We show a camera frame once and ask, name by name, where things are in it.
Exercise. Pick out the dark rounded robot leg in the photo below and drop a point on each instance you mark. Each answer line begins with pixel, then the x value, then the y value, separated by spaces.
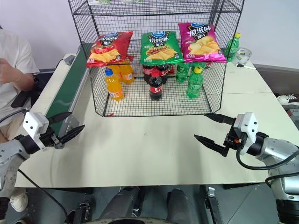
pixel 181 203
pixel 121 203

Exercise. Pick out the black table clamp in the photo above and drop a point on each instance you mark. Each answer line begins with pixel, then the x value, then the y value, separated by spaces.
pixel 213 203
pixel 81 210

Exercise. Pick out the purple chips bag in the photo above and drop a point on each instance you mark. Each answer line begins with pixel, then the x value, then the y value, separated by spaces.
pixel 203 44

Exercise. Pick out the green snack package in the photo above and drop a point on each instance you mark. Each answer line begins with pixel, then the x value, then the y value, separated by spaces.
pixel 99 2

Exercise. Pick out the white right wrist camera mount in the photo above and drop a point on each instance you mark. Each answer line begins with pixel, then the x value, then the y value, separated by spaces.
pixel 246 126

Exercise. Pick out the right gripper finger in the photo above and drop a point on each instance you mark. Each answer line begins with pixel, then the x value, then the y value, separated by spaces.
pixel 222 119
pixel 213 145

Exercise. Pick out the white marker pen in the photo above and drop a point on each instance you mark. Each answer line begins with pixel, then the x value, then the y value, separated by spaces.
pixel 246 66

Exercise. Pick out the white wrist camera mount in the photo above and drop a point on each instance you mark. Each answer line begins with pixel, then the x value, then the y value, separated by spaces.
pixel 246 126
pixel 33 124

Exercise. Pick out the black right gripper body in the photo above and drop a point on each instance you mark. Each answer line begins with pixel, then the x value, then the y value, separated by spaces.
pixel 233 141

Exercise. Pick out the cola bottle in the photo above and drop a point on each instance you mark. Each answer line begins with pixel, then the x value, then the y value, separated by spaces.
pixel 155 87
pixel 147 71
pixel 163 72

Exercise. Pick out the orange soda bottle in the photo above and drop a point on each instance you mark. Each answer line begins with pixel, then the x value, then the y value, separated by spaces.
pixel 128 73
pixel 114 70
pixel 114 87

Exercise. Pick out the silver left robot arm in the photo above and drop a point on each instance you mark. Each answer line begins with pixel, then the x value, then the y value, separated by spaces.
pixel 9 154

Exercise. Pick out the person's bare hand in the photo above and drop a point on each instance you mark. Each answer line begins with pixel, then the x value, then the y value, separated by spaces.
pixel 5 72

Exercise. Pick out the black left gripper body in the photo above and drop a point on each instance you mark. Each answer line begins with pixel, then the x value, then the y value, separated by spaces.
pixel 49 139

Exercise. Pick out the grey equipment case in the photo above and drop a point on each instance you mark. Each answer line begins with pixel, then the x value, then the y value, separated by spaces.
pixel 294 114

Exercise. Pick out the person's bare forearm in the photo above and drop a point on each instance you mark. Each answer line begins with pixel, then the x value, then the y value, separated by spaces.
pixel 23 80

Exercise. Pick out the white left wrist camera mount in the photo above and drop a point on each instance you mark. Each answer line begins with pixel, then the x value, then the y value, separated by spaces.
pixel 33 124

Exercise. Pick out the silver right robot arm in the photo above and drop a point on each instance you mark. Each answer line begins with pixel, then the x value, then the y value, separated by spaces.
pixel 278 149

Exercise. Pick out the green soda bottle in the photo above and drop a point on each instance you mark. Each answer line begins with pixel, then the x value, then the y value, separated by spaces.
pixel 199 64
pixel 194 84
pixel 182 72
pixel 232 47

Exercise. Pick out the red chips bag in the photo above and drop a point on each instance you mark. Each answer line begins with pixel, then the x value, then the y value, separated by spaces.
pixel 108 47

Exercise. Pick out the green chips bag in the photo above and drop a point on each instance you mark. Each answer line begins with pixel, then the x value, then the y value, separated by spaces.
pixel 161 47

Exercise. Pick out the person in white shirt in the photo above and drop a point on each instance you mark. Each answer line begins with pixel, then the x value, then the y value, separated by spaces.
pixel 11 46

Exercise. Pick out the black chair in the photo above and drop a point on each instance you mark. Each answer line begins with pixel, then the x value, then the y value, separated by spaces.
pixel 35 88

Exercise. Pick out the green conveyor belt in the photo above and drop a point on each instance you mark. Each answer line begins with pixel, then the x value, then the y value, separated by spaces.
pixel 67 86

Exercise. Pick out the plain white sneaker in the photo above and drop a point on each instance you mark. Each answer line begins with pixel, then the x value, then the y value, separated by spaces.
pixel 19 200

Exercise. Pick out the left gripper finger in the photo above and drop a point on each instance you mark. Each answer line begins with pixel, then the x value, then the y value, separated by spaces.
pixel 71 134
pixel 59 117

